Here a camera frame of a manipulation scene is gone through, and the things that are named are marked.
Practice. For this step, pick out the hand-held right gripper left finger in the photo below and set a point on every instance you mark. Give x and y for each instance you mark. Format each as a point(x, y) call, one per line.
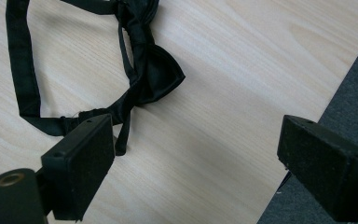
point(80, 165)

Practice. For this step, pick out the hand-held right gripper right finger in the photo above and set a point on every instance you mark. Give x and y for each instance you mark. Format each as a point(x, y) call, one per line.
point(323, 158)

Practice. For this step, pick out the black bow tie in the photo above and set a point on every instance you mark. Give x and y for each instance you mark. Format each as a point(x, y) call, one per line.
point(152, 71)

